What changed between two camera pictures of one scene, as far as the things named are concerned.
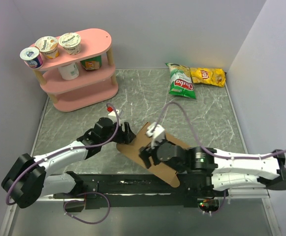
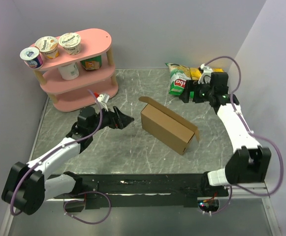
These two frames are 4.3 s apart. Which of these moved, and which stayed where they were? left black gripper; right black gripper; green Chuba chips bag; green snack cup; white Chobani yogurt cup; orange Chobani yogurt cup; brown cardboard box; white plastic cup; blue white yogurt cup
Moved: left black gripper; brown cardboard box; right black gripper
Stayed: white plastic cup; green Chuba chips bag; white Chobani yogurt cup; green snack cup; orange Chobani yogurt cup; blue white yogurt cup
